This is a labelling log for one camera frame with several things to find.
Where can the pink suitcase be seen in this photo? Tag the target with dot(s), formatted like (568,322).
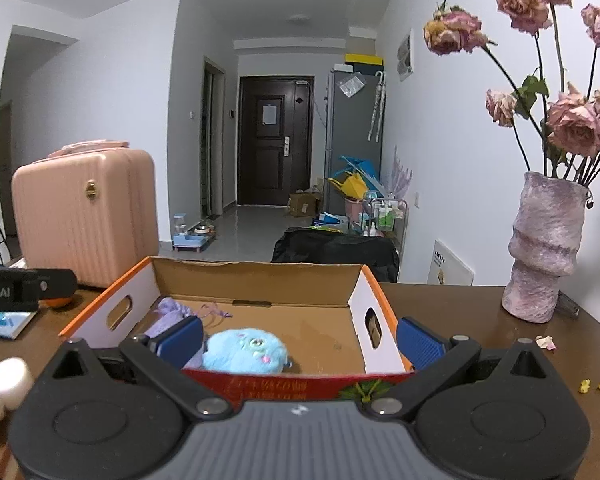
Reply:
(85,220)

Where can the clear plastic bag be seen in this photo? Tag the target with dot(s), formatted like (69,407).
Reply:
(352,85)

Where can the red cardboard box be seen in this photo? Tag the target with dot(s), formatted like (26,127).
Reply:
(300,320)

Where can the orange fruit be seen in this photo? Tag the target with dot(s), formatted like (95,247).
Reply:
(57,303)

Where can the brown cardboard box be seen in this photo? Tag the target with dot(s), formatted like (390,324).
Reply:
(304,205)

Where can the yellow and black box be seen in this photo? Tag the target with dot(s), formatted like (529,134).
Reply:
(364,62)

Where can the pink bucket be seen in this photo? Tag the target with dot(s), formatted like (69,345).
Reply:
(354,210)

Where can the yellow plastic toy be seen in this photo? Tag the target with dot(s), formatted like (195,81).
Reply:
(352,185)

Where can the bunch of dried pink roses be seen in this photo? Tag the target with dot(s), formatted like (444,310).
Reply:
(572,120)

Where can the white electrical panel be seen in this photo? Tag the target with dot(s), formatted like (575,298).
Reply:
(406,56)

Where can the blue pet feeder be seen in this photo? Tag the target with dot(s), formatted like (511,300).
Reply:
(192,237)

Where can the scattered yellow crumbs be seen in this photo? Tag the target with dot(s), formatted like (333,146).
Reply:
(585,385)

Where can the purple wall decoration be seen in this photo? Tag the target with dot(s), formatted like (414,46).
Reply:
(399,172)

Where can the metal storage cart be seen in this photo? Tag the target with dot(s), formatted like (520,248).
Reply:
(387,220)

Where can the grey refrigerator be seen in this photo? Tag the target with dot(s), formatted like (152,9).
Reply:
(350,130)

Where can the paper notice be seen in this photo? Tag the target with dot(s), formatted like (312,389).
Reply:
(272,114)

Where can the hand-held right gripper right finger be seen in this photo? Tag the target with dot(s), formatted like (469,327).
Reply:
(417,342)

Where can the pink textured vase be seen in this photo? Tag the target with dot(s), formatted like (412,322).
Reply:
(545,250)

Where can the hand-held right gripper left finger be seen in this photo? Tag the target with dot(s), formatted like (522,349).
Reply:
(180,340)

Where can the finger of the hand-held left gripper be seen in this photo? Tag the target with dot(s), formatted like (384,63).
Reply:
(50,285)

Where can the fallen pink petals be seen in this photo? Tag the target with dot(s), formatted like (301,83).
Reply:
(546,343)

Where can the blue packet on book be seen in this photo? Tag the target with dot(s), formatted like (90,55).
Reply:
(15,325)

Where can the white flat board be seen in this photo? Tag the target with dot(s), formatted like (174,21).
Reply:
(452,265)

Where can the black bag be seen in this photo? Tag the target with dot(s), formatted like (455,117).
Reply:
(330,255)

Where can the blue plastic toy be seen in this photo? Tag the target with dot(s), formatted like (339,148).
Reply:
(365,167)

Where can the white wall outlet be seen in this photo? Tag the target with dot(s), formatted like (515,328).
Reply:
(416,201)

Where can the blue plush toy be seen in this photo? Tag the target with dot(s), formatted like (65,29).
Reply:
(245,352)

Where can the dark side door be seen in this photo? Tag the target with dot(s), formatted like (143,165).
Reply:
(212,145)

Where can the dark brown entrance door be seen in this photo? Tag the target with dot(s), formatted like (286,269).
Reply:
(275,160)

